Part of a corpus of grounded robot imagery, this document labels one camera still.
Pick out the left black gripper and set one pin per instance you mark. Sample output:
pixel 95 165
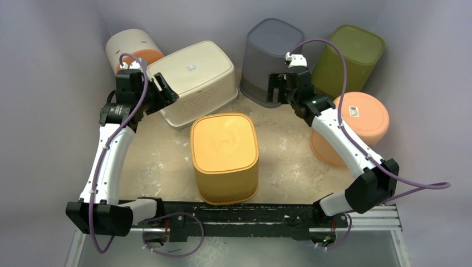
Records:
pixel 167 95

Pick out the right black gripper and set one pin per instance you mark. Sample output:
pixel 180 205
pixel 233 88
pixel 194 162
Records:
pixel 281 85

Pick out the white plastic basket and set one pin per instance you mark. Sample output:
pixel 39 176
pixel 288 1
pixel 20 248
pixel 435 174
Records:
pixel 204 78

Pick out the grey plastic basket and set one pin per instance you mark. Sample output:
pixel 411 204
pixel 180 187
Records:
pixel 265 49

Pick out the yellow plastic basket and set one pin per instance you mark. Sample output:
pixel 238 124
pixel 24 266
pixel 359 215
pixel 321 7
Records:
pixel 225 157

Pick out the green plastic basket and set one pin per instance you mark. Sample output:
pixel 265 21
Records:
pixel 361 50

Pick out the orange plastic basin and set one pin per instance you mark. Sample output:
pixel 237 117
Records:
pixel 365 115

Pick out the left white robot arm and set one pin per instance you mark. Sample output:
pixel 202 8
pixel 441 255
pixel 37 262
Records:
pixel 98 209

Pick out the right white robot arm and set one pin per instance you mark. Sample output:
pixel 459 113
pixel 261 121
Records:
pixel 372 185

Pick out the white mini drawer cabinet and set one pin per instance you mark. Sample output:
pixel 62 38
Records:
pixel 132 41

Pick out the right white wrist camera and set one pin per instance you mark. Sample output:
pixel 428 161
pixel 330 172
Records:
pixel 295 60

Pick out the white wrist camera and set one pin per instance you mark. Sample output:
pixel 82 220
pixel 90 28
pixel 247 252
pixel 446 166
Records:
pixel 139 64
pixel 295 60

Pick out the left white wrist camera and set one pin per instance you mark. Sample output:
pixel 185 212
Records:
pixel 139 64

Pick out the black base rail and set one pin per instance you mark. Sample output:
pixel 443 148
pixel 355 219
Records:
pixel 251 220

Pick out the aluminium frame rail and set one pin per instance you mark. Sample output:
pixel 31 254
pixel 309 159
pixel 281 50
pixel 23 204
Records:
pixel 371 239

